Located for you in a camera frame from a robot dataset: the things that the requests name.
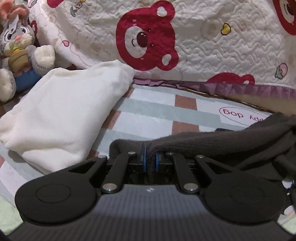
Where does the dark brown knit sweater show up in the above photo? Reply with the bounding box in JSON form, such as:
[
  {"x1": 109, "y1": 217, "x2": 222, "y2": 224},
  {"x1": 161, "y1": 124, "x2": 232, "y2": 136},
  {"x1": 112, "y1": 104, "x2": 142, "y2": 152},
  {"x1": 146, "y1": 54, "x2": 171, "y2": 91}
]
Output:
[{"x1": 109, "y1": 112, "x2": 296, "y2": 183}]

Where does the folded cream white garment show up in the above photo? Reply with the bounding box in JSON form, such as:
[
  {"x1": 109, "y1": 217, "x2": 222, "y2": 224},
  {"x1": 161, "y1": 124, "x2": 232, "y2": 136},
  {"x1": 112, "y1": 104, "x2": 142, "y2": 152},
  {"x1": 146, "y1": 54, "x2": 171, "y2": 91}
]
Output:
[{"x1": 1, "y1": 60, "x2": 134, "y2": 173}]

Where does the light green blanket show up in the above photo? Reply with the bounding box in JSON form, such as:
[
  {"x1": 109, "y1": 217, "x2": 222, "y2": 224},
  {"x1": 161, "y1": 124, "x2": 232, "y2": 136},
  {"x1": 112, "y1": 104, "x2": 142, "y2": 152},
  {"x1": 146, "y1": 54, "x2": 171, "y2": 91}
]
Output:
[{"x1": 0, "y1": 196, "x2": 23, "y2": 235}]

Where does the cartoon print floor mat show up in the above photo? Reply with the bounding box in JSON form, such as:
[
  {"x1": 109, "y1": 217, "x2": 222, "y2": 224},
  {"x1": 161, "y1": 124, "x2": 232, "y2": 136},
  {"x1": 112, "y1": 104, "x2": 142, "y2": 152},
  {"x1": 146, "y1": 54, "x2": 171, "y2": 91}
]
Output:
[{"x1": 277, "y1": 177, "x2": 295, "y2": 235}]

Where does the white quilt with red bears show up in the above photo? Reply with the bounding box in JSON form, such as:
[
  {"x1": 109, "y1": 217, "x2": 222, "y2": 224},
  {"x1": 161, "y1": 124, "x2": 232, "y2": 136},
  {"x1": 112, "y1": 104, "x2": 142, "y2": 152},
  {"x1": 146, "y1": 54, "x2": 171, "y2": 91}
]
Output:
[{"x1": 28, "y1": 1, "x2": 295, "y2": 99}]

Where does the grey plush bunny toy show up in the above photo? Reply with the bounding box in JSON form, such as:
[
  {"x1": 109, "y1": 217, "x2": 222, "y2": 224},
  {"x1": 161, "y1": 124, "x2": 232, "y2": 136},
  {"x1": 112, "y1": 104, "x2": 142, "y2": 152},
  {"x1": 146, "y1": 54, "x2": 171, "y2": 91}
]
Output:
[{"x1": 1, "y1": 1, "x2": 55, "y2": 102}]

